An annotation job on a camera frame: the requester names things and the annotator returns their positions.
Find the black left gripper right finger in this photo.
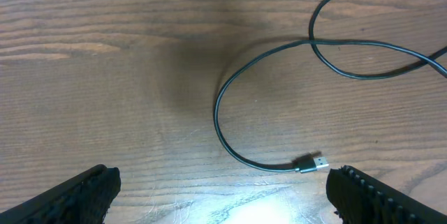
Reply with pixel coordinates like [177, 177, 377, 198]
[326, 165, 446, 224]

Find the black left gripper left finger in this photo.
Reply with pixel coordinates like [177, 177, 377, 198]
[1, 164, 121, 224]

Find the black USB cable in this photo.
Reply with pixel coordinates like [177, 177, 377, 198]
[212, 0, 447, 174]

